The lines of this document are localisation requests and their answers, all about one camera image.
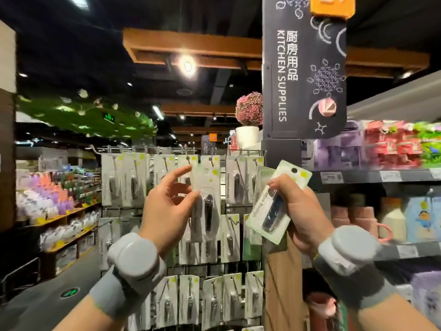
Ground round ceiling lamp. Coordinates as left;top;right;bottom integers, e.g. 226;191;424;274
178;54;198;78

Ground person's left hand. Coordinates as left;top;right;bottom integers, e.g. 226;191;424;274
140;165;201;256

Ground wooden post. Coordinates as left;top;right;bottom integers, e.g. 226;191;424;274
263;137;309;331

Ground person's left forearm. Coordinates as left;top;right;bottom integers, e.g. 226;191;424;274
54;293;128;331

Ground grey kitchenware shelf unit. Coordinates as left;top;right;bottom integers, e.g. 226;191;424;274
301;86;441;331

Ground row of pastel laundry bottles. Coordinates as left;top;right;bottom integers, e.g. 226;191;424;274
17;170;102;252

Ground wooden ceiling frame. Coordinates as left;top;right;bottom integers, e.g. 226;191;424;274
123;27;431;72

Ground purple boxed appliance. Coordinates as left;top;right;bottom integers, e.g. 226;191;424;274
315;122;366;170

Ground row of pink red packs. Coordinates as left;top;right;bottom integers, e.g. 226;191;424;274
364;120;441;170

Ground wooden laundry shelf unit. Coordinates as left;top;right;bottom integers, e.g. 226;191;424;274
15;169;103;280

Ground dark hanging aisle sign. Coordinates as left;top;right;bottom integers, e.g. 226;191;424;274
262;0;347;140

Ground person's right forearm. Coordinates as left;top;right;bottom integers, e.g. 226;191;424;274
358;289;441;331

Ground pink flowers in white pot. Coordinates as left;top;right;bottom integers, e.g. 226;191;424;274
234;91;265;150

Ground cream white jug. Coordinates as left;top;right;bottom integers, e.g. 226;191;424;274
380;198;407;242

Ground metal rail barrier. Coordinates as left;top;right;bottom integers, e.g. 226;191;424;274
0;257;41;301

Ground rows of hung nail clipper packs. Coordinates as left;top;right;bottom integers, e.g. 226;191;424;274
98;151;266;331

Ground wooden pillar panel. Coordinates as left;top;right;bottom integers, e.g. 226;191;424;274
0;20;18;232

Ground blue cartoon box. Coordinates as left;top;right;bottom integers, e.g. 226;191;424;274
405;196;436;242

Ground white carded nail clipper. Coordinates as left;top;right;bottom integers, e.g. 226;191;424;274
246;160;313;245
191;164;222;242

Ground orange sign tag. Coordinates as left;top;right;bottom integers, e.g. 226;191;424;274
310;0;356;20

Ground green hanging ceiling decor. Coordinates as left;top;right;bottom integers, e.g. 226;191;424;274
17;89;158;138

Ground person's right hand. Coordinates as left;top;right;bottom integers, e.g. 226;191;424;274
267;174;336;258

